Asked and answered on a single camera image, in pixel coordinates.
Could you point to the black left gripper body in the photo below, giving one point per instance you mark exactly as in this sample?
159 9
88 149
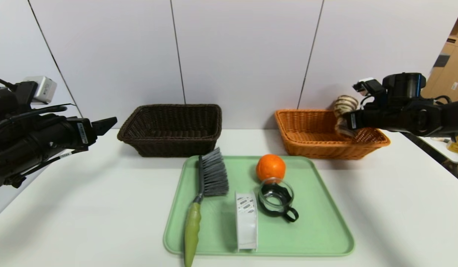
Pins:
83 133

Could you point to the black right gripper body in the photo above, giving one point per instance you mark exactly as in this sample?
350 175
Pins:
353 120

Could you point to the light green plastic tray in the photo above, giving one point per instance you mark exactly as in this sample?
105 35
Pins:
318 230

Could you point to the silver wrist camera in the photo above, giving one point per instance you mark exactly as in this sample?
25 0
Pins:
43 89
366 87

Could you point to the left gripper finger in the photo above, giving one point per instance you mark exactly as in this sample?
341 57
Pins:
103 125

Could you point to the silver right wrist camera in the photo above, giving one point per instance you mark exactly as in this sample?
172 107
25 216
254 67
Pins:
366 87

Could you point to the glass cup with black holder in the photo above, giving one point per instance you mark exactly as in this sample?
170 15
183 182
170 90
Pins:
275 211

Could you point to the orange wicker basket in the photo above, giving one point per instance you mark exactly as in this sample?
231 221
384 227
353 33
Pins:
310 148

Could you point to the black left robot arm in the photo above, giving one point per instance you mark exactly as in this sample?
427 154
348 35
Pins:
21 148

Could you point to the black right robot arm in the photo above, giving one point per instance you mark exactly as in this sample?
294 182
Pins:
451 118

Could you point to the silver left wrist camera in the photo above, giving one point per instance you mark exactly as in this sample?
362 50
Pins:
43 89

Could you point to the white side table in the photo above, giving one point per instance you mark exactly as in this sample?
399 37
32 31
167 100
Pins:
436 148

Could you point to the brown striped bread roll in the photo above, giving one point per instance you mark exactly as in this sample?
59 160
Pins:
345 102

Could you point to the dark brown wicker basket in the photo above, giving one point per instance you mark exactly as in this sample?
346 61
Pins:
169 145

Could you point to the white round plastic container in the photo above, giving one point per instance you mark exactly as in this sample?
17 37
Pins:
246 228

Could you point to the wooden cabinet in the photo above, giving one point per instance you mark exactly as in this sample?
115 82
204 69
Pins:
451 74

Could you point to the orange fruit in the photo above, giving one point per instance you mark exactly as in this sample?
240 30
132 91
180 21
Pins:
270 167

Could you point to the dark grey wall box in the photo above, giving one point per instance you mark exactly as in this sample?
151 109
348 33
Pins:
441 61

